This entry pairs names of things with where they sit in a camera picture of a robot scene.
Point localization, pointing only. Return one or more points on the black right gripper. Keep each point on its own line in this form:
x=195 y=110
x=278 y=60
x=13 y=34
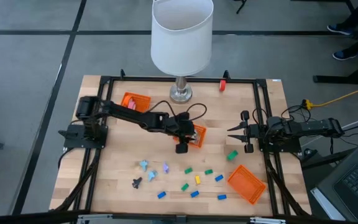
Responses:
x=256 y=130

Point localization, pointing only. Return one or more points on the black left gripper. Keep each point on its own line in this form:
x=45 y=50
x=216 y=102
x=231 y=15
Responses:
x=182 y=127

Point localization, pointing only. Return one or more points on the orange plastic mesh basket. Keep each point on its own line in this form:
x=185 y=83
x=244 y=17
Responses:
x=246 y=185
x=143 y=102
x=201 y=137

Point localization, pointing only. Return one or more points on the green tape roll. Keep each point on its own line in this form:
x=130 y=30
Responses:
x=232 y=155

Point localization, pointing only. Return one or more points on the green mini stapler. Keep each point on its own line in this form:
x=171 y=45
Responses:
x=209 y=171
x=185 y=187
x=188 y=170

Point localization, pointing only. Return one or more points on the purple staple remover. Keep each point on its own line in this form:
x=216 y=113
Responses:
x=166 y=168

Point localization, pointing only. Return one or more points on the red clip block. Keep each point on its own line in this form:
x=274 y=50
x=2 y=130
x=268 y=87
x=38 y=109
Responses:
x=222 y=85

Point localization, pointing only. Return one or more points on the blue mini stapler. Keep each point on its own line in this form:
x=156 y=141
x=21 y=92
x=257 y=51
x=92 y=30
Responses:
x=222 y=197
x=194 y=194
x=219 y=178
x=161 y=195

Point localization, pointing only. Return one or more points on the light blue staple remover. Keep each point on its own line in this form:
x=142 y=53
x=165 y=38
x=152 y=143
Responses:
x=144 y=165
x=152 y=175

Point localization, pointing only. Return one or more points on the yellow mini stapler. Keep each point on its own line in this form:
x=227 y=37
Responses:
x=198 y=180

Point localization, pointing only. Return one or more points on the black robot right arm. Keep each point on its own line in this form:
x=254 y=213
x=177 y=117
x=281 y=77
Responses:
x=309 y=126

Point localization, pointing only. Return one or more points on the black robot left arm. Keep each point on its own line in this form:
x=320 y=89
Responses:
x=129 y=113

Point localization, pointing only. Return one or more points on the white shade silver table lamp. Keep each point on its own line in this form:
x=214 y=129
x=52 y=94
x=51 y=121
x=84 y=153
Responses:
x=182 y=46

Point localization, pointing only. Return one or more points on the black side desk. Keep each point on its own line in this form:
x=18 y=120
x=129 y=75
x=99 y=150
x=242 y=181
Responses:
x=328 y=159

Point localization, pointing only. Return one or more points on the black laptop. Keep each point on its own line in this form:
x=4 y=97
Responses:
x=353 y=186

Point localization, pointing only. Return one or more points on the black chair leg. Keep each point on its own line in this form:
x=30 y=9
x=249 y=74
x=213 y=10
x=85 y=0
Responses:
x=241 y=6

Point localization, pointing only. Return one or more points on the person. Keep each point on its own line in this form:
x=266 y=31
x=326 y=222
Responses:
x=340 y=30

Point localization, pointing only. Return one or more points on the silver metal bracket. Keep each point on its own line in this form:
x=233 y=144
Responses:
x=267 y=220
x=95 y=218

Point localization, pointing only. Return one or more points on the black desk frame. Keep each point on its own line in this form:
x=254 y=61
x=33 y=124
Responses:
x=337 y=79

